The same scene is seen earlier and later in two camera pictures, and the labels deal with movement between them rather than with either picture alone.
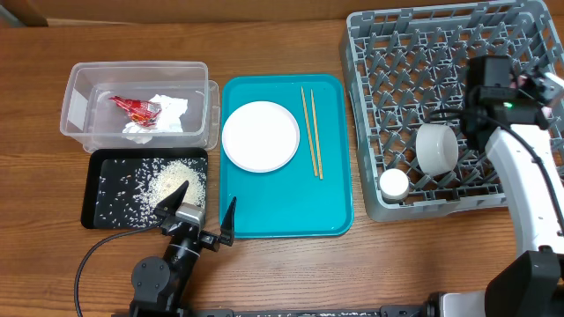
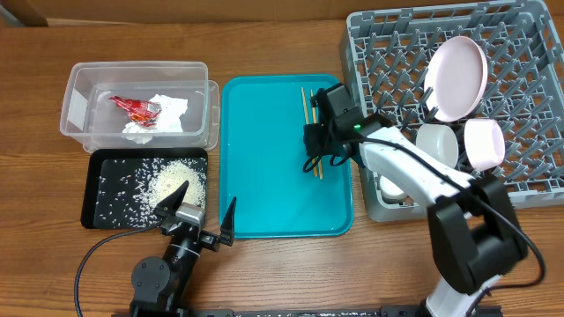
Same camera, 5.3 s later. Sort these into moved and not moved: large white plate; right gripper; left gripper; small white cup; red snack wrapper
Moved: right gripper; large white plate
Not moved: small white cup; red snack wrapper; left gripper
